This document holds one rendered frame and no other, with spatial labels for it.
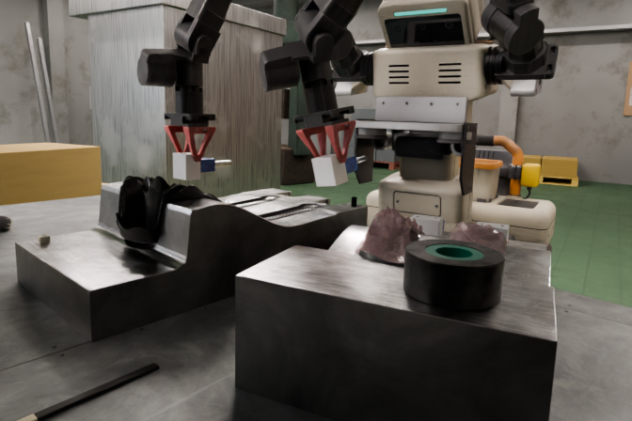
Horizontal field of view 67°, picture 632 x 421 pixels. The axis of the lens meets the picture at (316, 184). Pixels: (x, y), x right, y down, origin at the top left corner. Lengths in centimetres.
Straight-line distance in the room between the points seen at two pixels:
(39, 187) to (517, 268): 236
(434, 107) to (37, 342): 89
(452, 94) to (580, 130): 849
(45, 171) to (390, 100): 192
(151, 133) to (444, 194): 310
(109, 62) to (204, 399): 403
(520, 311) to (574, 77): 928
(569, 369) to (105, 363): 48
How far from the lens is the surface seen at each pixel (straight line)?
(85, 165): 282
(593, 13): 978
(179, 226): 64
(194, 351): 55
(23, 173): 261
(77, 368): 55
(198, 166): 103
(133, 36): 417
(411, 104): 116
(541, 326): 39
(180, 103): 102
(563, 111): 963
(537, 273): 59
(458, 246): 43
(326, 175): 87
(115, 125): 434
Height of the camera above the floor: 106
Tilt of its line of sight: 9 degrees down
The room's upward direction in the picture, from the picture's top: 2 degrees clockwise
